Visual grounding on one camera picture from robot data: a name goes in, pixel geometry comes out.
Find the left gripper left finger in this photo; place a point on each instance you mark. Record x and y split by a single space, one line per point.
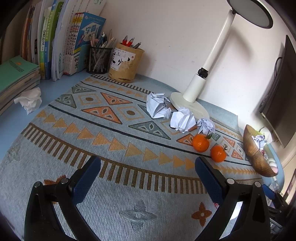
41 221

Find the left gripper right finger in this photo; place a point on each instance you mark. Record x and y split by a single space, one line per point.
253 221

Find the orange tangerine with stem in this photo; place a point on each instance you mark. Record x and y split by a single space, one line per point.
200 142

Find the paper ball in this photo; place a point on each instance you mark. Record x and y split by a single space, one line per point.
156 106
182 120
205 126

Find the golden oval bowl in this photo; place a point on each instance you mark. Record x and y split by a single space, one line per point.
254 154

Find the black monitor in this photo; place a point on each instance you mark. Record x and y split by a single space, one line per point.
278 107

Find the patterned blue woven mat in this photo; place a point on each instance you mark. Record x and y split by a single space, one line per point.
147 187

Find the crumpled white tissue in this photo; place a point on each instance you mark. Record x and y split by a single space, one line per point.
30 100

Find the stack of green books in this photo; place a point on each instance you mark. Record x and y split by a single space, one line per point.
17 75

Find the black mesh pen holder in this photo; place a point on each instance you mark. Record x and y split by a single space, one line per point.
98 61

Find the bamboo pen holder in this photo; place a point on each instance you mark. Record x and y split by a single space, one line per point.
124 63

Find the row of upright books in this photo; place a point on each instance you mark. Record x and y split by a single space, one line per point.
57 35

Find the white desk lamp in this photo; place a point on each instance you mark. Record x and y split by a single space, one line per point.
253 11

